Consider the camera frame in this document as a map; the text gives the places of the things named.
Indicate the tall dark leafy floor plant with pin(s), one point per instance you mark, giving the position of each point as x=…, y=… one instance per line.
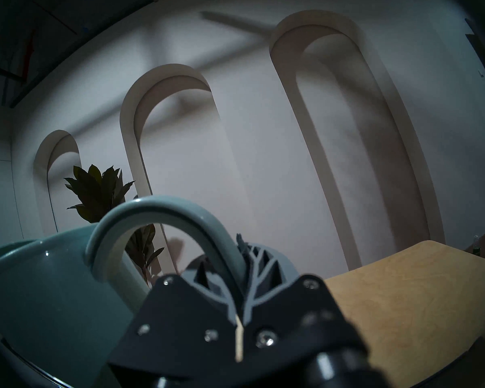
x=97, y=193

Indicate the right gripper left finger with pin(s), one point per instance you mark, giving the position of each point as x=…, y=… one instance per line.
x=178, y=310

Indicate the green bottle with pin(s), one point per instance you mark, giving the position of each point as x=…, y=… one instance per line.
x=477, y=247

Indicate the light teal watering can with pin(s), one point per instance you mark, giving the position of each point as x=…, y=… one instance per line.
x=44, y=302

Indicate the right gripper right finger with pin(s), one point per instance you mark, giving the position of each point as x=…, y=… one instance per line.
x=287, y=310

